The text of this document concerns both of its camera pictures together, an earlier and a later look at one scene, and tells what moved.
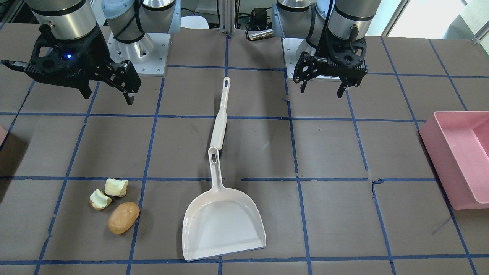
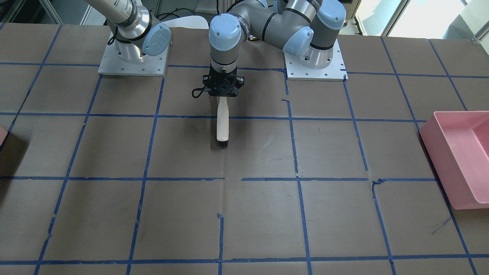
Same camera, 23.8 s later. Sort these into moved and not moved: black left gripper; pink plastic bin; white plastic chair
Moved: black left gripper
Not moved: white plastic chair; pink plastic bin
